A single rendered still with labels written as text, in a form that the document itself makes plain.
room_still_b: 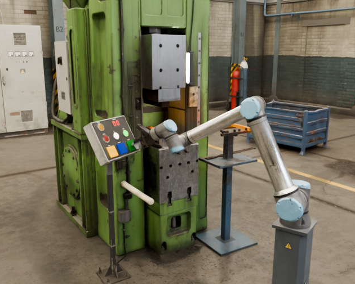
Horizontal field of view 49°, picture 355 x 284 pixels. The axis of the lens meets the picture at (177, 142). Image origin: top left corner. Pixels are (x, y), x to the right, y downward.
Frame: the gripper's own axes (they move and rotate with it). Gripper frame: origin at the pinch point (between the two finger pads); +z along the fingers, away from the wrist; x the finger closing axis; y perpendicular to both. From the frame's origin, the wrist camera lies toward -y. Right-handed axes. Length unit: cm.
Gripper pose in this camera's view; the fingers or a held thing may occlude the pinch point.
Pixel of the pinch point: (132, 143)
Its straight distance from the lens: 269.8
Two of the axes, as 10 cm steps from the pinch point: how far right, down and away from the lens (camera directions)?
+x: 5.3, -2.0, 8.3
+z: -7.4, 3.8, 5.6
